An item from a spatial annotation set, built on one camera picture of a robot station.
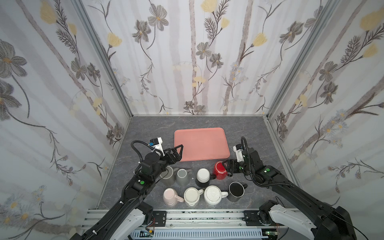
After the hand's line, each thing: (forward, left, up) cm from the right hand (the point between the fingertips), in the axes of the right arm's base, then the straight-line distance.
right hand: (224, 160), depth 81 cm
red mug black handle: (-4, +2, -5) cm, 7 cm away
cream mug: (-17, +17, -7) cm, 26 cm away
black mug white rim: (-15, -5, -4) cm, 16 cm away
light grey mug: (-9, +23, -4) cm, 25 cm away
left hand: (+3, +27, +10) cm, 29 cm away
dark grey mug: (-10, +30, -5) cm, 32 cm away
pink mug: (-19, +28, -5) cm, 34 cm away
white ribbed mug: (-17, +7, -5) cm, 19 cm away
